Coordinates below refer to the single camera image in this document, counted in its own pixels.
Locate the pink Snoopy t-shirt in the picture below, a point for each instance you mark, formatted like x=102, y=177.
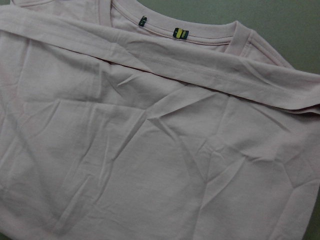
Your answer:
x=119, y=123

